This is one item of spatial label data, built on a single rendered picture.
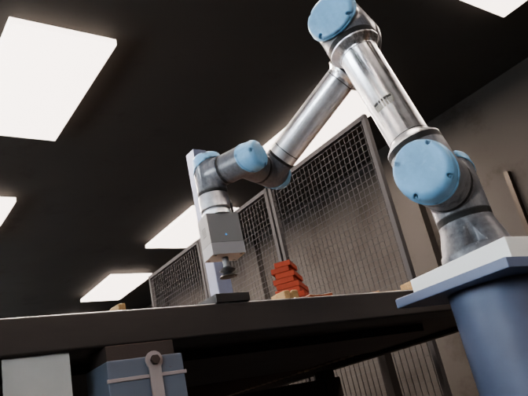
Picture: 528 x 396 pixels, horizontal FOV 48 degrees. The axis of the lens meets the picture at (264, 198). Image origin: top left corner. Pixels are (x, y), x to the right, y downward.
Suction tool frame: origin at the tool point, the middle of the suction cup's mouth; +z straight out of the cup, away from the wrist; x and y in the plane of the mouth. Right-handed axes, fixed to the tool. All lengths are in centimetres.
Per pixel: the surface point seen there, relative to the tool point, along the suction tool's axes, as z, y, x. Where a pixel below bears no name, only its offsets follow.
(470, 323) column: 24, -30, 39
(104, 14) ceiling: -199, -21, -147
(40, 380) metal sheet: 21, 46, 27
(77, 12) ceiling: -199, -6, -149
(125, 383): 23.3, 33.6, 27.8
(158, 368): 21.7, 27.9, 27.5
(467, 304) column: 20, -30, 39
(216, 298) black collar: 10.4, 13.8, 23.2
